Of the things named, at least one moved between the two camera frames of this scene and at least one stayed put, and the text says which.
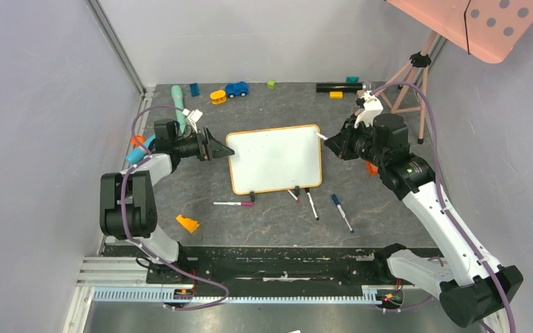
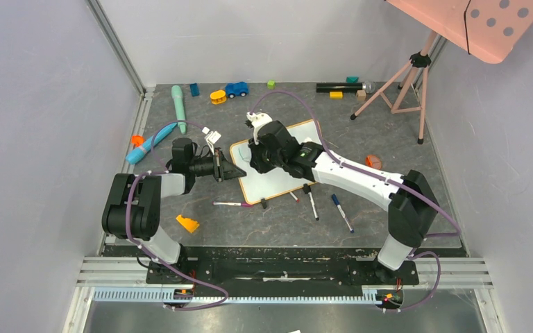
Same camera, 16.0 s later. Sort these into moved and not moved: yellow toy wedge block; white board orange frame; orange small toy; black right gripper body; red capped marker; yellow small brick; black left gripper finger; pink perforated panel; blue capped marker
Moved: black left gripper finger; black right gripper body; white board orange frame
Not moved: yellow toy wedge block; blue capped marker; red capped marker; orange small toy; yellow small brick; pink perforated panel
